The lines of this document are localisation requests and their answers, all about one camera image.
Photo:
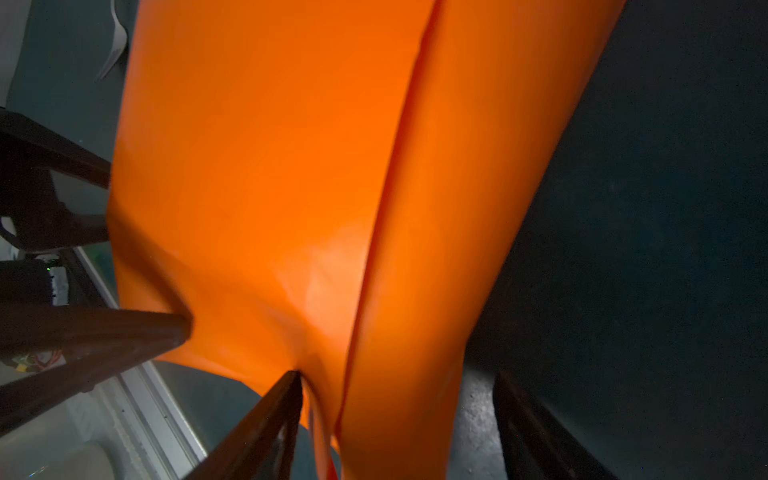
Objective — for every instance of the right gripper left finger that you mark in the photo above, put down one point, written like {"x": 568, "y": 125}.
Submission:
{"x": 275, "y": 418}

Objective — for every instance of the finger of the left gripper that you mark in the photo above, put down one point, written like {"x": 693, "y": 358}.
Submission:
{"x": 30, "y": 154}
{"x": 98, "y": 343}

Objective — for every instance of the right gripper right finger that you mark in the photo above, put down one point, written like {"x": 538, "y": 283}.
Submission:
{"x": 534, "y": 444}

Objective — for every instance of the blue white ceramic spoon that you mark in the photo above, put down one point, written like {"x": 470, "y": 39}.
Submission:
{"x": 115, "y": 20}

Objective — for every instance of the green table mat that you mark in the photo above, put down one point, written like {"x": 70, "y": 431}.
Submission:
{"x": 634, "y": 299}

